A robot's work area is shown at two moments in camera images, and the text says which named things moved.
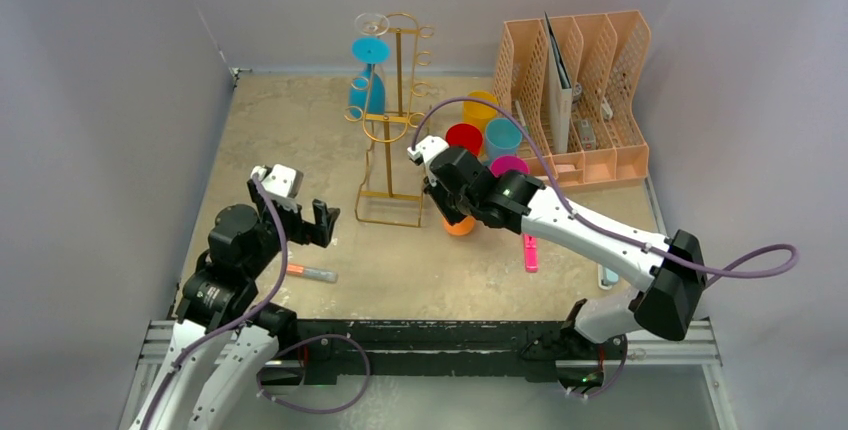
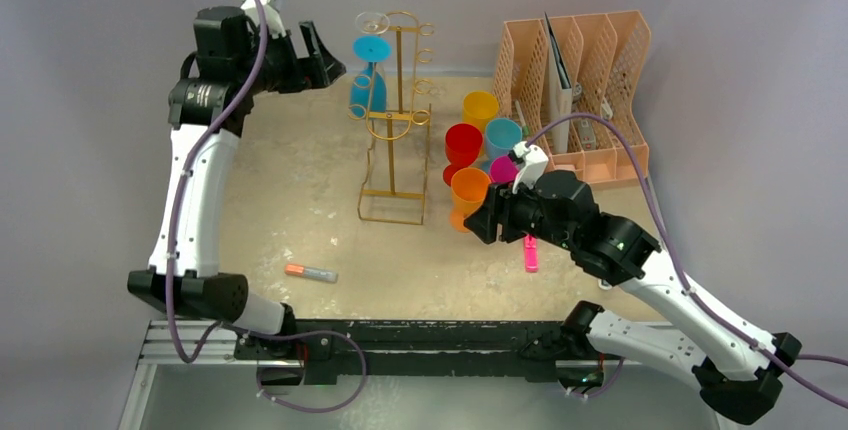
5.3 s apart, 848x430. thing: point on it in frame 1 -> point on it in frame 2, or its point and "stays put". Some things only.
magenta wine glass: [505, 163] stays put
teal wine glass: [366, 89] stays put
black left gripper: [304, 231] -> [325, 69]
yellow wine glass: [478, 113] stays put
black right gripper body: [440, 187] -> [506, 209]
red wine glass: [464, 135] stays put
